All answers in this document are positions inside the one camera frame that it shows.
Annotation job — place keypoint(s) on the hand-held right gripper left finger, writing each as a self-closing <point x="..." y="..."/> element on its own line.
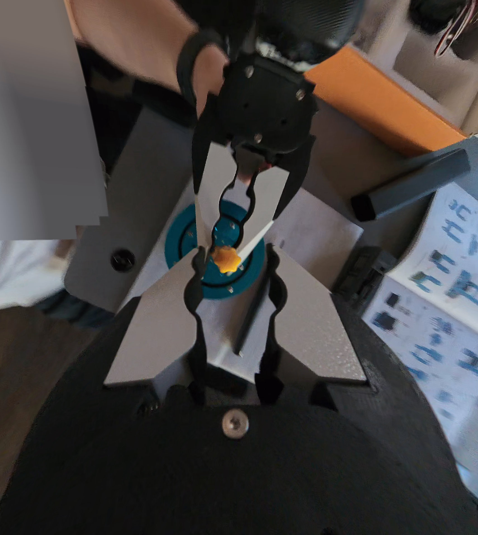
<point x="155" y="326"/>

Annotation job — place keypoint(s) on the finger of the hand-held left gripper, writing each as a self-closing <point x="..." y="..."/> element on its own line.
<point x="207" y="188"/>
<point x="268" y="192"/>

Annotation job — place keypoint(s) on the thin black rod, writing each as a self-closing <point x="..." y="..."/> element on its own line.
<point x="251" y="317"/>

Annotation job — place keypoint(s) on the person's left hand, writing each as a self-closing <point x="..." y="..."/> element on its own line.
<point x="209" y="71"/>

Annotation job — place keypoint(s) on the open instruction booklet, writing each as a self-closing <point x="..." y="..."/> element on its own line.
<point x="452" y="250"/>

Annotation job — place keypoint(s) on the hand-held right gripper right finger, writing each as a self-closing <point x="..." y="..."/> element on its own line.
<point x="318" y="334"/>

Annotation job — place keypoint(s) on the person's left forearm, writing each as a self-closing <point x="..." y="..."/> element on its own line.
<point x="130" y="37"/>

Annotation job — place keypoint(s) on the dark grey square tube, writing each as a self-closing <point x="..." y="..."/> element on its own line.
<point x="410" y="184"/>

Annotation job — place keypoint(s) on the blue round metal disc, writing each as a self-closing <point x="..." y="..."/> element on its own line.
<point x="180" y="250"/>

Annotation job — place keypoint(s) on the person's white shirt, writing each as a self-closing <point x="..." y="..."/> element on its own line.
<point x="9" y="276"/>

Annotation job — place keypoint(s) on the orange cardboard box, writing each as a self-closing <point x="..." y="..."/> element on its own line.
<point x="368" y="92"/>

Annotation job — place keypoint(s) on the black bit case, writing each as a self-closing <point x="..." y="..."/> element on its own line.
<point x="364" y="276"/>

